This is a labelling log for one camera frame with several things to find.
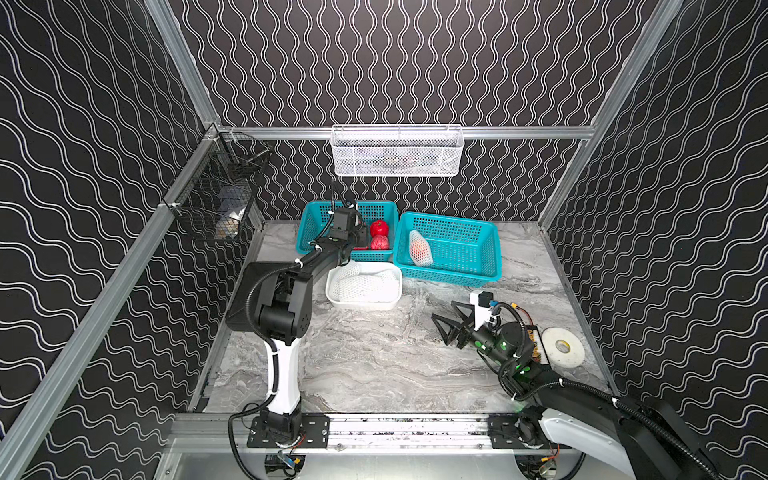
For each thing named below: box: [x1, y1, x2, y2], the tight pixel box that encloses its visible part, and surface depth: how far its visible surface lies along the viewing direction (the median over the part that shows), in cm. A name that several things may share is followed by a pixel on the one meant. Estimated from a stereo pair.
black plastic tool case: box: [225, 262, 313, 347], surface depth 57 cm
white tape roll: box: [541, 327, 585, 369], surface depth 90 cm
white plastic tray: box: [325, 260, 403, 311], surface depth 96 cm
